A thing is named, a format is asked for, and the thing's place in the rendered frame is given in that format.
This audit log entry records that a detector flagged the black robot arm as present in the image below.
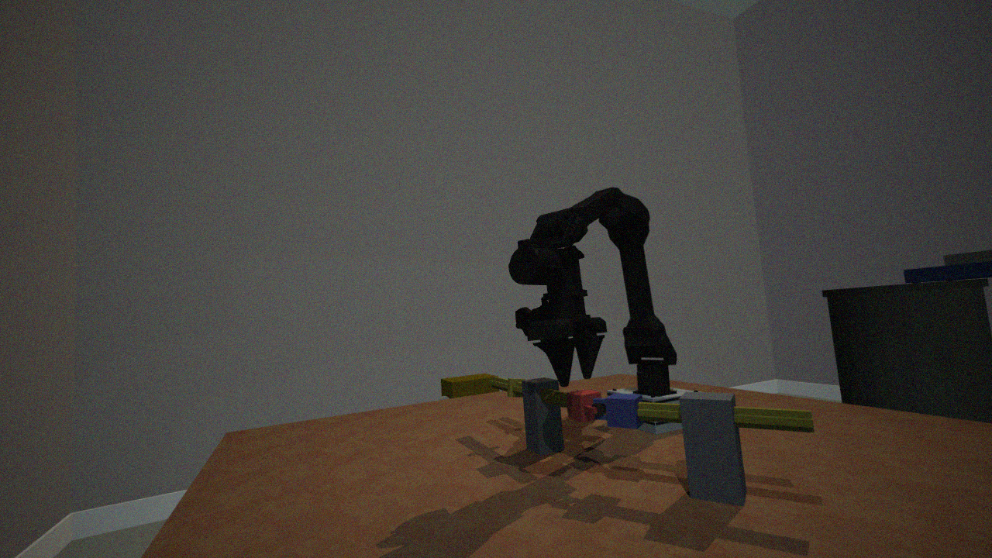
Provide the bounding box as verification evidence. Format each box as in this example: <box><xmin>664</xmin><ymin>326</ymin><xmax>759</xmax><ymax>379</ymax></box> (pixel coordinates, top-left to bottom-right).
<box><xmin>508</xmin><ymin>188</ymin><xmax>677</xmax><ymax>397</ymax></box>

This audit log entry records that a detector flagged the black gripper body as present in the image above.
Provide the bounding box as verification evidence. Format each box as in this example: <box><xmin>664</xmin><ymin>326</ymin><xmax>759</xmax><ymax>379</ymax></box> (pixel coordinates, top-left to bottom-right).
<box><xmin>526</xmin><ymin>283</ymin><xmax>607</xmax><ymax>343</ymax></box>

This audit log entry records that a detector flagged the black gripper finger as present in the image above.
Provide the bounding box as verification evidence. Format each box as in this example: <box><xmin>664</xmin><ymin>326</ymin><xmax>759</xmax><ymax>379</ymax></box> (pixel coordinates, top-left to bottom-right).
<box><xmin>569</xmin><ymin>335</ymin><xmax>605</xmax><ymax>379</ymax></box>
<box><xmin>533</xmin><ymin>339</ymin><xmax>576</xmax><ymax>387</ymax></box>

